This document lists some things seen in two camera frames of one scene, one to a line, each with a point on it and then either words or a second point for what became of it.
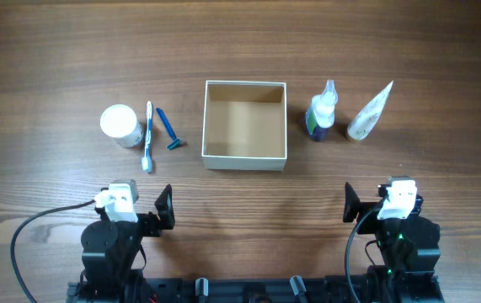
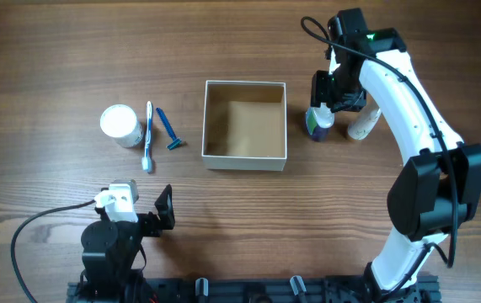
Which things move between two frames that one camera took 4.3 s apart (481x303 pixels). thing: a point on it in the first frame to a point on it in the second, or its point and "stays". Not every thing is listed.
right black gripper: (366, 210) to (347, 99)
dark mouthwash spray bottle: (320, 116) stays
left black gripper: (152, 219) stays
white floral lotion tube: (363, 124) stays
